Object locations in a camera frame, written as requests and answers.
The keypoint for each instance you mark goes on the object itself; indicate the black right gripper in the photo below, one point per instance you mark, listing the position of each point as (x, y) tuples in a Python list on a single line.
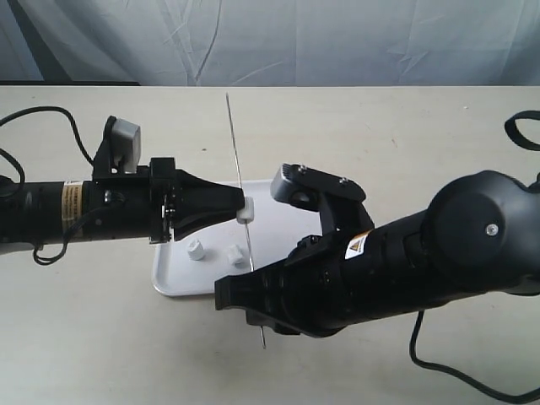
[(322, 287)]

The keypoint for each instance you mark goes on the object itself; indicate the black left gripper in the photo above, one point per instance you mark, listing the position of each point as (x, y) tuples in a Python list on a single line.
[(181, 204)]

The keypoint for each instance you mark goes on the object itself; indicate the white bead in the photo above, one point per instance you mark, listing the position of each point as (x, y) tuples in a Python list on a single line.
[(234, 255), (246, 214), (195, 250)]

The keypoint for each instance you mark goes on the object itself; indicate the thin metal skewer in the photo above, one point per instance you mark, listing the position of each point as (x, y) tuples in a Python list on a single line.
[(240, 184)]

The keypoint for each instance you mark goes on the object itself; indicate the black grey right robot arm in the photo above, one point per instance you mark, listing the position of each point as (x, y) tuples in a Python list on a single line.
[(479, 234)]

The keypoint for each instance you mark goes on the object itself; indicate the white plastic tray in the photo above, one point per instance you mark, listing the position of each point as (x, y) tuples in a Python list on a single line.
[(275, 231)]

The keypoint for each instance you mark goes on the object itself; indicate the white backdrop curtain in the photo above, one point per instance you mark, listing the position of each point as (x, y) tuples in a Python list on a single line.
[(271, 43)]

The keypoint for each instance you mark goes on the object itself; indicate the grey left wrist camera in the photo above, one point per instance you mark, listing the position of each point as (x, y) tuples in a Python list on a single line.
[(119, 150)]

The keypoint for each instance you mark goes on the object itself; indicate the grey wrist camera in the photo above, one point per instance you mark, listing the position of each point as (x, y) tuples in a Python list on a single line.
[(119, 150), (304, 188)]

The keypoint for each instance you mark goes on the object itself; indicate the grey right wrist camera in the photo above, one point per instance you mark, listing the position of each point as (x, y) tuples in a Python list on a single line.
[(304, 188)]

